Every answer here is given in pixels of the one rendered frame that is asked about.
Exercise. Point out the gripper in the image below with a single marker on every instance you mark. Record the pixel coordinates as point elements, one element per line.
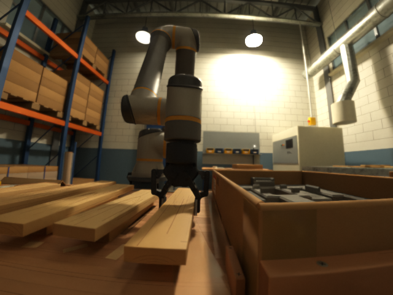
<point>181,164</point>

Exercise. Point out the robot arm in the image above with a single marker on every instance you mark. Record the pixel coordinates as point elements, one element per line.
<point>183,104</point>

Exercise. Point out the pine board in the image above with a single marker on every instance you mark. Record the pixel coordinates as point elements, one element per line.
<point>55,209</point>
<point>27,180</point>
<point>104,216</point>
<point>167,230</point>
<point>37,195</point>

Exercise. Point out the dark grey card insert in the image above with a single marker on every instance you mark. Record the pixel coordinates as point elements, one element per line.
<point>294,195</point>

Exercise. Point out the brown cardboard carton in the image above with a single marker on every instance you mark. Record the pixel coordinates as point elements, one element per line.
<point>307,233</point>

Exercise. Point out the yellow parts bin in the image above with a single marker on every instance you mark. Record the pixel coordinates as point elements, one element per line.
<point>210,151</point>
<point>246,151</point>
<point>228,151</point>

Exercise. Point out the blue parts bin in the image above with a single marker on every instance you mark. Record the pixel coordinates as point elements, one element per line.
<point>219,151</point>
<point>237,151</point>

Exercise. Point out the grey workbench with back panel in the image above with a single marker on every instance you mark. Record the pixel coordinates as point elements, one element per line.
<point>230,141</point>

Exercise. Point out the flat wooden piece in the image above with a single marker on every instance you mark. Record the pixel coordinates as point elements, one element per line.
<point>247,166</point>

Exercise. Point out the brown paper roll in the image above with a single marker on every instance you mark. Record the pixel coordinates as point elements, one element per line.
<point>68,167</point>

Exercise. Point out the brown cardboard box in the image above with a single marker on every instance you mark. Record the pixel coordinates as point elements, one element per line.
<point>83,49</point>
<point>51,90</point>
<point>21,77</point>
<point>102,63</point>
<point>95,106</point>
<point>79,96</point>

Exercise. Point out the blue and orange pallet rack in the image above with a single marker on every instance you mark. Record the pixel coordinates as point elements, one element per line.
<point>66,123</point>

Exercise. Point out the cream machine cabinet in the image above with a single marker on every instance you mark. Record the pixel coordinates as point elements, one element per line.
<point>313,149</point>

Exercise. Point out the yellow emergency stop box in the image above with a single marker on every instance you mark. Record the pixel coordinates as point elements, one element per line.
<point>312,121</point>

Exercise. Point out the stack of flat cardboard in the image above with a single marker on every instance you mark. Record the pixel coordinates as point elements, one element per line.
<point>29,172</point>

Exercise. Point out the round pendant lamp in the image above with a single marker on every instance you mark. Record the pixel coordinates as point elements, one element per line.
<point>254,39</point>
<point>143,36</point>

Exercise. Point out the grey stone-top bench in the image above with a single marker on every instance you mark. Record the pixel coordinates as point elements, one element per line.
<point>347,170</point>

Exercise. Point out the grey wall conduit pipe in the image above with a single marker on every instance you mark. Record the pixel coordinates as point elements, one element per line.
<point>305,70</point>

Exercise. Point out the silver ventilation duct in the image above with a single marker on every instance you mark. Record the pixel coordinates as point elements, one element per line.
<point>348,61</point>

